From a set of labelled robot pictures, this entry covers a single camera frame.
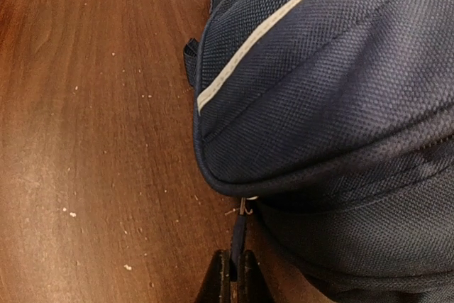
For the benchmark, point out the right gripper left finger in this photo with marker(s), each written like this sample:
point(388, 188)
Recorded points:
point(216, 286)

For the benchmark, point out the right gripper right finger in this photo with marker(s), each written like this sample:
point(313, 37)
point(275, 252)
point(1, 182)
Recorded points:
point(251, 284)

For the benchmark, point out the navy blue student backpack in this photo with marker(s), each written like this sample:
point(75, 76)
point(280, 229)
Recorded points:
point(332, 122)

